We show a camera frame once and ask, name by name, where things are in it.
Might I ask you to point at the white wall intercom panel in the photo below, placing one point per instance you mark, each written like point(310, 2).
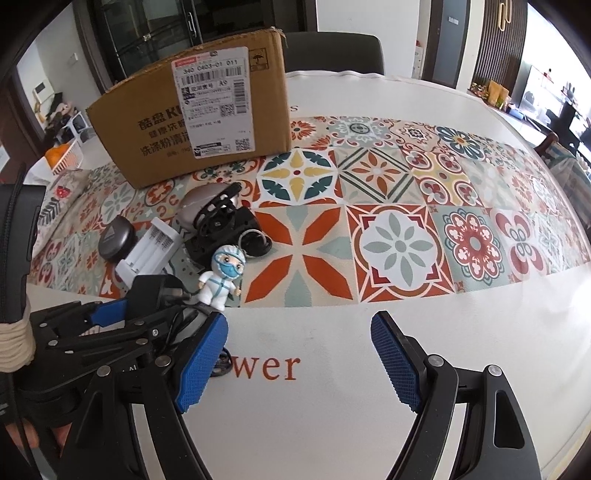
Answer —
point(41, 90)

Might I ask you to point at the dark upholstered chair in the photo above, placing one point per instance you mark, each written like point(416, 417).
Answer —
point(332, 50)

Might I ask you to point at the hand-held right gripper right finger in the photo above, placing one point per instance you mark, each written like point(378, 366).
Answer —
point(397, 364)

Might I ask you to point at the grey computer mouse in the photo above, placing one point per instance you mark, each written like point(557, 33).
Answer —
point(196, 203)

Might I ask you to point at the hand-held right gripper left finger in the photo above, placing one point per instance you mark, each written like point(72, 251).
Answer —
point(203, 364)

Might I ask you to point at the round black case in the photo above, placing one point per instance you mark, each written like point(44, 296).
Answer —
point(115, 240)

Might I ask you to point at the white floral cloth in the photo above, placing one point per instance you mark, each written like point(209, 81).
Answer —
point(62, 198)

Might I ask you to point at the white battery charger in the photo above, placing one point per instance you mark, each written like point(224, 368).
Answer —
point(147, 254)

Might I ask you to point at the orange packages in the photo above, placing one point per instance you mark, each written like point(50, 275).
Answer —
point(498, 94)

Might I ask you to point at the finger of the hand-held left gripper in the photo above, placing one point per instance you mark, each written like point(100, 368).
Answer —
point(138, 333)
point(108, 312)

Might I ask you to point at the white suited doll figure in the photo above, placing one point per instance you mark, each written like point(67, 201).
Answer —
point(221, 277)

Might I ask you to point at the dark glass sliding door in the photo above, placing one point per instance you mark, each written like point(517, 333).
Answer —
point(184, 32)

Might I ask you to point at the pile of oranges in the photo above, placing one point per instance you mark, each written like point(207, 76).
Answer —
point(57, 154)

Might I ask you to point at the white plastic basket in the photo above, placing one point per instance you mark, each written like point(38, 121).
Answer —
point(69, 159)

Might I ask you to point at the patterned tile-print tablecloth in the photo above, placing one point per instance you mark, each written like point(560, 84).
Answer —
point(323, 392)

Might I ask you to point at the flat screen television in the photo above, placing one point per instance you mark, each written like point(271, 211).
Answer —
point(547, 92)

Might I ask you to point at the dark slatted wall panel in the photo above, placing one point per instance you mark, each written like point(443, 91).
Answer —
point(501, 37)

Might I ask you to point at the brown cardboard box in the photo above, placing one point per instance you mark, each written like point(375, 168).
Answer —
point(138, 138)

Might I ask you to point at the white shoe rack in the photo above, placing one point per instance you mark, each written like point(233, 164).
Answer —
point(76, 127)

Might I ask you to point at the dark grey door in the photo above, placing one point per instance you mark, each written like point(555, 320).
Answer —
point(455, 41)

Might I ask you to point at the white television cabinet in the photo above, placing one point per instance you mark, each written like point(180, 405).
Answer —
point(531, 121)

